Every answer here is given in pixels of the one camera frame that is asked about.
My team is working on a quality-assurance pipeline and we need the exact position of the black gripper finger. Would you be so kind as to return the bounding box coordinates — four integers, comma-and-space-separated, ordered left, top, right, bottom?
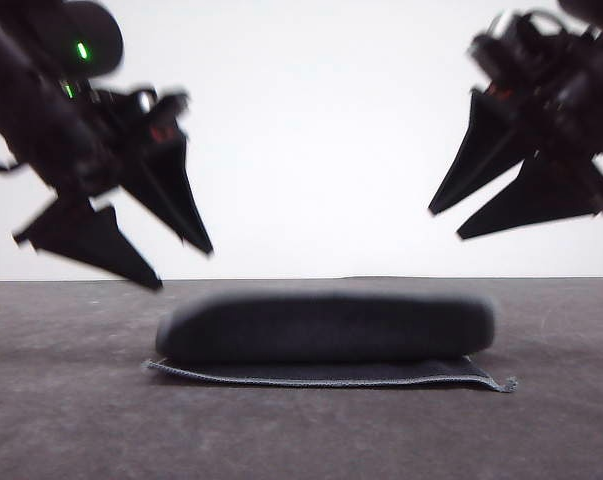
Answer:
427, 88, 538, 216
129, 134, 216, 256
455, 155, 603, 241
11, 198, 164, 292

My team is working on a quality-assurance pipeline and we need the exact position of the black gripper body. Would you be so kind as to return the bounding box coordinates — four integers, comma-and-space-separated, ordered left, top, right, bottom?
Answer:
45, 87, 191, 212
466, 13, 603, 164

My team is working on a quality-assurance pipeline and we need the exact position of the purple towel with grey hem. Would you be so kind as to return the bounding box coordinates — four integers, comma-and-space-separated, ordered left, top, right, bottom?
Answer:
140, 290, 520, 395

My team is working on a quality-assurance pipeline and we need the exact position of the grey table cloth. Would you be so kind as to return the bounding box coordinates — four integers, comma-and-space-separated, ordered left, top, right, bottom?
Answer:
0, 275, 603, 480

